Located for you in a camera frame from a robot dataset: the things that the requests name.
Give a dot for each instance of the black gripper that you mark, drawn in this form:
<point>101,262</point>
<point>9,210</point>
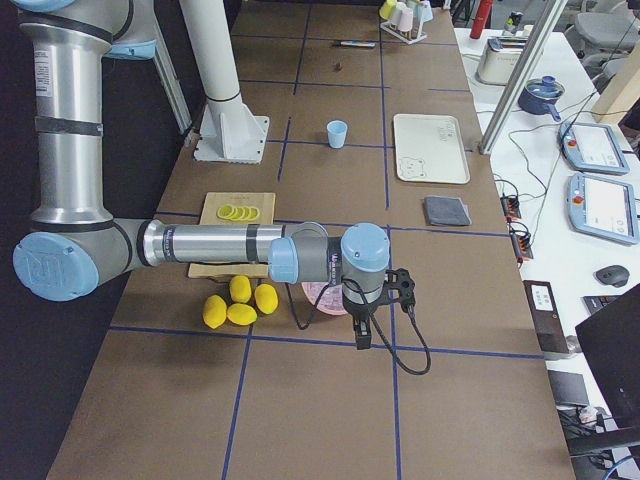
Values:
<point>359,312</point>

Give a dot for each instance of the light blue plastic cup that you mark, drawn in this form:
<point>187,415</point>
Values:
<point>336,133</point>

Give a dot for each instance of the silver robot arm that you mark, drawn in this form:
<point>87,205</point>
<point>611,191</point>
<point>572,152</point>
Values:
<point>76,244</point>

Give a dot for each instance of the pink ice bowl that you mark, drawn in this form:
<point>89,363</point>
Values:
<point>330,301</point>

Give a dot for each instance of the white cup rack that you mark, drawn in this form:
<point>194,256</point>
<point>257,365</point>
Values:
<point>416,34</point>

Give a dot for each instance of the pink cup on rack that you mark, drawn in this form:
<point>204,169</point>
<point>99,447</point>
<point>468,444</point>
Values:
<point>402,19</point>

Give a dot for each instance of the yellow cup on rack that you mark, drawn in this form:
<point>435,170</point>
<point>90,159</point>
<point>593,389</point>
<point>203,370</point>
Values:
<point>386,9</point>

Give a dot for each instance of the yellow lemon right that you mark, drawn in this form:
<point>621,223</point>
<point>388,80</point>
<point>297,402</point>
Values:
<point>266,298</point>

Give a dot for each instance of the yellow lemon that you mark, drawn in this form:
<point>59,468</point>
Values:
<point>240,289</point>
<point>214,311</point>
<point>241,314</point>
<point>266,298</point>

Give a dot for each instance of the yellow lemon lower middle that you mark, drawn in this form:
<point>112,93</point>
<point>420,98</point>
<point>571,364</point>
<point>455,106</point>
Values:
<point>241,314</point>

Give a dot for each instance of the yellow lemon upper middle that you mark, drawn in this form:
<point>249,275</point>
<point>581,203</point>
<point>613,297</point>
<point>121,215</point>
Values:
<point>240,289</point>

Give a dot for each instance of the grey folded cloth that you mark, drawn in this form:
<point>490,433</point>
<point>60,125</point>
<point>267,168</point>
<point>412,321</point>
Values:
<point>446,211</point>

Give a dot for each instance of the yellow lemon far left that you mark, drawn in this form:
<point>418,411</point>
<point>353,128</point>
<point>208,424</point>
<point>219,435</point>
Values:
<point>214,311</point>

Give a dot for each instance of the wooden cutting board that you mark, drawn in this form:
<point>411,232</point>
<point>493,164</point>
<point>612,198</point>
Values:
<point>264,201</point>

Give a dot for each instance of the lemon slices row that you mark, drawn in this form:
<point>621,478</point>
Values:
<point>238,213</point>

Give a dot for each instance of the orange black power strip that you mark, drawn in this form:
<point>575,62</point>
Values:
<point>520,235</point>

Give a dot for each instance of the brown box with label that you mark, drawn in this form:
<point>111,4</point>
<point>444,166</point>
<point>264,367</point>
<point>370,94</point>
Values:
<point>546,319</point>

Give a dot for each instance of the cream bear tray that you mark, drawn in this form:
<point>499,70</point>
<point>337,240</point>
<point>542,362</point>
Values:
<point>429,149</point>

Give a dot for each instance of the black notebook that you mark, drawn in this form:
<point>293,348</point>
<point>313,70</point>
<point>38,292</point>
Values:
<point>568,388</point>

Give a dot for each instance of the black monitor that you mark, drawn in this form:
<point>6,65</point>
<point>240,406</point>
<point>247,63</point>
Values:
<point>609,339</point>

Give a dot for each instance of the black computer mouse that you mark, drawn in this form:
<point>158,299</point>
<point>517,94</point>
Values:
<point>616,276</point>

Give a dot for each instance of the lower teach pendant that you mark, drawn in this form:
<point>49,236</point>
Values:
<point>604,208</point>

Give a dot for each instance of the teach pendant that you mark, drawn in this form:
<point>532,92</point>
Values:
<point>591,147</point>
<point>604,208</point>

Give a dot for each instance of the steel muddler black tip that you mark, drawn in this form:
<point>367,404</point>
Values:
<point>354,44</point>

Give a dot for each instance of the upper teach pendant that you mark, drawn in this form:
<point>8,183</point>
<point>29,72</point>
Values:
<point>591,147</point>

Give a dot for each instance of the blue pot with lid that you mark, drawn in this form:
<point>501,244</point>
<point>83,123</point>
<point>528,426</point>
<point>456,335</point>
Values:
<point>539,97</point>

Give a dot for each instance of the red bottle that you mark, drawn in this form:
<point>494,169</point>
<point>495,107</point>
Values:
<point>482,18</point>

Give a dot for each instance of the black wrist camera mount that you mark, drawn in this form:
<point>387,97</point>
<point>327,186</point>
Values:
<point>399,288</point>

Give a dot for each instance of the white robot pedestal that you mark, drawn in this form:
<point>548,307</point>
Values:
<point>229,131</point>

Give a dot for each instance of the aluminium rail behind pedestal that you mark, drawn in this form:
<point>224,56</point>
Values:
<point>172,87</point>

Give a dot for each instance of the aluminium frame post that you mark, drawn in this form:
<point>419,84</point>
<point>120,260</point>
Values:
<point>522,71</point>

